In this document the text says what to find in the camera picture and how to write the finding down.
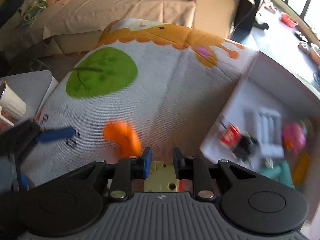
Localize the beige sofa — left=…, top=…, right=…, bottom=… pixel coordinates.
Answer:
left=1, top=0, right=255, bottom=61

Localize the red bowl on sill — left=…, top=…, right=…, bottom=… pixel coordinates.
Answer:
left=280, top=12, right=298, bottom=28

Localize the colourful printed play mat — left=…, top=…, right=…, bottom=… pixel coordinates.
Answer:
left=22, top=19, right=257, bottom=185

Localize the grey battery holder tray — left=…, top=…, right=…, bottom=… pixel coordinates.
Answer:
left=245, top=108, right=284, bottom=159

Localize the red black doll keychain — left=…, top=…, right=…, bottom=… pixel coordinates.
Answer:
left=219, top=124, right=260, bottom=163

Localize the pink round toy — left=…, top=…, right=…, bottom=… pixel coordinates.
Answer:
left=281, top=121, right=307, bottom=155

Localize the white mug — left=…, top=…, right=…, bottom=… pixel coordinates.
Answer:
left=1, top=81, right=27, bottom=127

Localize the green toy figure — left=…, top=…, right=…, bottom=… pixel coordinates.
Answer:
left=258, top=159, right=295, bottom=189

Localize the orange plastic half shell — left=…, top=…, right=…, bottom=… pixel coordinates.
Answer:
left=103, top=120, right=142, bottom=158

